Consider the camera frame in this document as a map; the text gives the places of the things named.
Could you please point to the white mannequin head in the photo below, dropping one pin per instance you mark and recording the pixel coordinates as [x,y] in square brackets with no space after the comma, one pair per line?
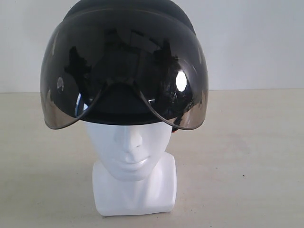
[134,175]

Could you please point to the black helmet with visor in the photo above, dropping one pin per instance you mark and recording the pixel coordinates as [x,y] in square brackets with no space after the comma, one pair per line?
[124,62]

